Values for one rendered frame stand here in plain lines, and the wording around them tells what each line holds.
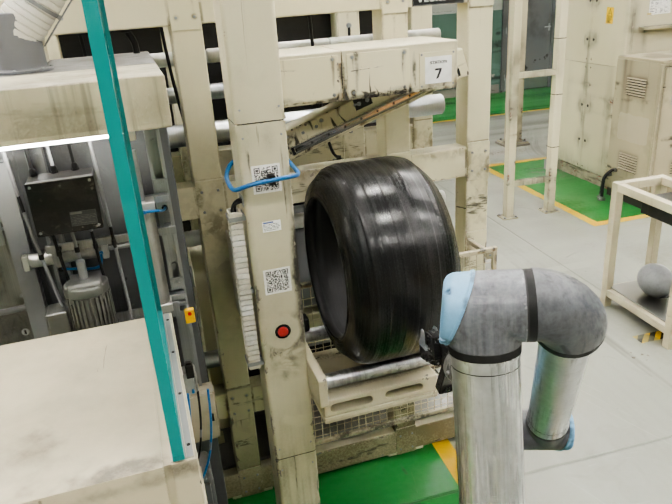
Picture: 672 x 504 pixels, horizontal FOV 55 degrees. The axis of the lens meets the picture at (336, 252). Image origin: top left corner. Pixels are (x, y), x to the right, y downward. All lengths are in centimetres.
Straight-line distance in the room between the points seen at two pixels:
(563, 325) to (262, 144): 93
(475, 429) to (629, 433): 226
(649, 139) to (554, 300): 504
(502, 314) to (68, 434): 76
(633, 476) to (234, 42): 235
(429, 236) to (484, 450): 73
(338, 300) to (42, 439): 118
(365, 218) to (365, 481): 153
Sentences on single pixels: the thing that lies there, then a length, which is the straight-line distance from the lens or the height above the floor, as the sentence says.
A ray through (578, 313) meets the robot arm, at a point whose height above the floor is 148.
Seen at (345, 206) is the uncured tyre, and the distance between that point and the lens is 169.
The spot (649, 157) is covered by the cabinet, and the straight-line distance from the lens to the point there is 603.
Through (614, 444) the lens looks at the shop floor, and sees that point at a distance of 323.
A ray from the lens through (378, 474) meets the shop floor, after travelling 294.
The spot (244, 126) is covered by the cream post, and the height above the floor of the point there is 165.
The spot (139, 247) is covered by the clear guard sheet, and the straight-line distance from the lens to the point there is 93.
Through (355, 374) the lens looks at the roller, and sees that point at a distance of 190.
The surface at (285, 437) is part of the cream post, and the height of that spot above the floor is 70.
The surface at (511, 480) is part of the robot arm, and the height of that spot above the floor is 120.
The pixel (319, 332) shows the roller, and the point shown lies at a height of 91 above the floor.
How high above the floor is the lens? 196
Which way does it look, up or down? 22 degrees down
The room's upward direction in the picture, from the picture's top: 4 degrees counter-clockwise
